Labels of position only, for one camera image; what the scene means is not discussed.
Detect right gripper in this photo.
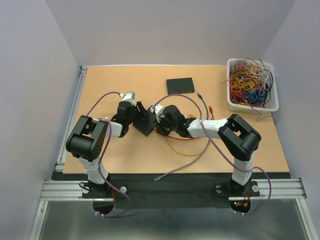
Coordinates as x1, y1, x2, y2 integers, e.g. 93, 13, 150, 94
152, 113, 177, 137

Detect black network switch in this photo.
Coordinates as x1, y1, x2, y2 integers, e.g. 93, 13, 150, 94
132, 107, 157, 137
166, 77, 195, 95

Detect blue ethernet cable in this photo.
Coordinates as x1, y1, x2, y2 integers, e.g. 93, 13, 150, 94
196, 92, 210, 121

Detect red ethernet cable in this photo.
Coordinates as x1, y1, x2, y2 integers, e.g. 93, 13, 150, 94
166, 105, 216, 141

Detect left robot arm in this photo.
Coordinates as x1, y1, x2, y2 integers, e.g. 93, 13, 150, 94
65, 100, 154, 197

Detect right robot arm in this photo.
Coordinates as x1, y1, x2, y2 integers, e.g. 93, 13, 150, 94
150, 104, 262, 195

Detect white basket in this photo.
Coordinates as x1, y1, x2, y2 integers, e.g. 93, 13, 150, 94
222, 58, 279, 114

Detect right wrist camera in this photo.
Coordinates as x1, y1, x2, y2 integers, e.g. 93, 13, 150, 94
150, 104, 165, 123

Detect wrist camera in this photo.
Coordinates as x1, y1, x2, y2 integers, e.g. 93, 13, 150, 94
150, 104, 165, 123
119, 91, 137, 106

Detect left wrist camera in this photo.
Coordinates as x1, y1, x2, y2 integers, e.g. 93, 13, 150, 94
119, 91, 137, 106

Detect grey ethernet cable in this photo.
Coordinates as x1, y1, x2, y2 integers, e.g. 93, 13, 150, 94
152, 139, 211, 181

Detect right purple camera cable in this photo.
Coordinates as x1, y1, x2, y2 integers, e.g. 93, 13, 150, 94
152, 94, 272, 216

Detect purple camera cable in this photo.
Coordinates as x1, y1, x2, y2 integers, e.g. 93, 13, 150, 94
152, 94, 272, 216
86, 91, 132, 218

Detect aluminium left rail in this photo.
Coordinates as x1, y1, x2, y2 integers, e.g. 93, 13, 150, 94
54, 66, 88, 172

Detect aluminium rail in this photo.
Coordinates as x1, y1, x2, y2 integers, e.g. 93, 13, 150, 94
40, 179, 307, 201
54, 66, 88, 172

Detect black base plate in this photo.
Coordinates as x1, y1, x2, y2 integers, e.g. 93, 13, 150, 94
77, 172, 293, 210

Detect tangled coloured wires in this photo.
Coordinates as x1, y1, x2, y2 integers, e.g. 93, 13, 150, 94
219, 58, 279, 122

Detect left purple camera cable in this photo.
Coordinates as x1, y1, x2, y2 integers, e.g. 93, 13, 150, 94
86, 91, 132, 218

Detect aluminium front rail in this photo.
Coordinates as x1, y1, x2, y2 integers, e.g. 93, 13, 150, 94
40, 179, 307, 201

